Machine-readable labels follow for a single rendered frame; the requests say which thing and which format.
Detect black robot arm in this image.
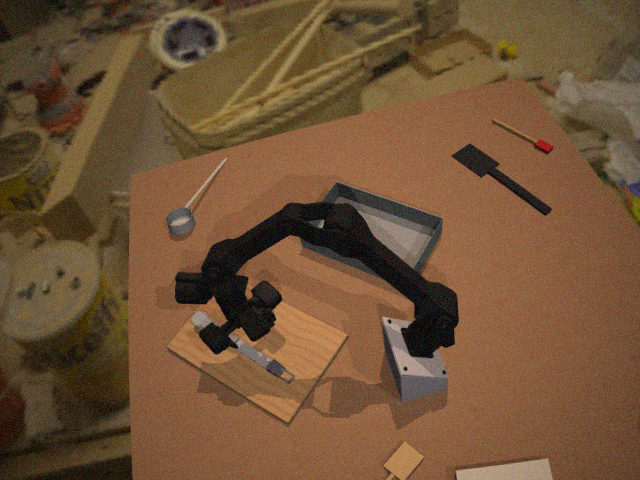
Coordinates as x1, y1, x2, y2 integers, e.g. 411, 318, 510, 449
175, 202, 459, 358

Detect grey metal roasting tin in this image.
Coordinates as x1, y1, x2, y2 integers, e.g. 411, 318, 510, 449
300, 181, 443, 279

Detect grey saucepan with long handle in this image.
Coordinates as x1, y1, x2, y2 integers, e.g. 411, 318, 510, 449
165, 158, 227, 235

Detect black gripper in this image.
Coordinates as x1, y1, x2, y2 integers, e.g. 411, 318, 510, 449
199, 281, 282, 355

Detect black spatula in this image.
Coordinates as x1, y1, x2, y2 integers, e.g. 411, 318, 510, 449
451, 144, 552, 215

